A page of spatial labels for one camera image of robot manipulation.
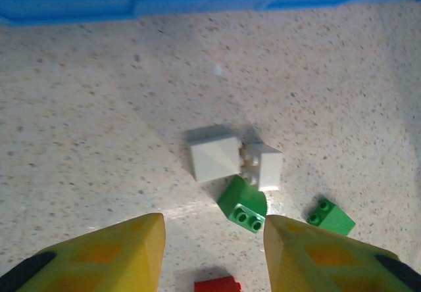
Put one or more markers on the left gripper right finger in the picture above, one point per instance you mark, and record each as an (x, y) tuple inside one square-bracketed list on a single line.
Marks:
[(329, 265)]

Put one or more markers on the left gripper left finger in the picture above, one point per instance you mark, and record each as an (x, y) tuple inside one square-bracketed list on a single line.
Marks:
[(98, 259)]

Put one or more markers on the small white lego brick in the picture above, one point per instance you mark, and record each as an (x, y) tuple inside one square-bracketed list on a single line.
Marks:
[(269, 168)]

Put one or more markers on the white sloped lego brick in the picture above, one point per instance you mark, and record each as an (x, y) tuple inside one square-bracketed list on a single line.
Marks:
[(212, 157)]

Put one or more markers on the green sloped lego brick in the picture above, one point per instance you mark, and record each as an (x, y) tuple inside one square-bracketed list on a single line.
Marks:
[(333, 223), (241, 200)]

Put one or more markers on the red lego brick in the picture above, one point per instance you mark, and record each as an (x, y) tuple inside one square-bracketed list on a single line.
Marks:
[(217, 285)]

